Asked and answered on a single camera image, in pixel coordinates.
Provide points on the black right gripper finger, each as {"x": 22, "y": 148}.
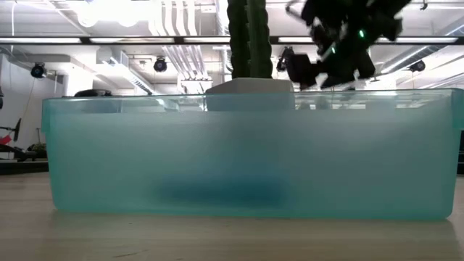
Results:
{"x": 340, "y": 79}
{"x": 301, "y": 70}

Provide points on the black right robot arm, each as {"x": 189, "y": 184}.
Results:
{"x": 391, "y": 18}

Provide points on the black ceiling spotlight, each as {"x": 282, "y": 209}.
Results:
{"x": 160, "y": 65}
{"x": 282, "y": 63}
{"x": 38, "y": 70}
{"x": 417, "y": 66}

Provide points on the green cactus plant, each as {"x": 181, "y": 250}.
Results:
{"x": 250, "y": 36}

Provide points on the white ceiling pipes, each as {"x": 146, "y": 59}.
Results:
{"x": 181, "y": 21}

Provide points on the black domed object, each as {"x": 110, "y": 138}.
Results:
{"x": 92, "y": 93}

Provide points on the green translucent plastic bin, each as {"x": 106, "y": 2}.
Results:
{"x": 108, "y": 163}

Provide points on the black floor equipment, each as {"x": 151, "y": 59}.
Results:
{"x": 16, "y": 150}

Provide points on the black ceiling light rail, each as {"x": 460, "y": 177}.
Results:
{"x": 85, "y": 40}

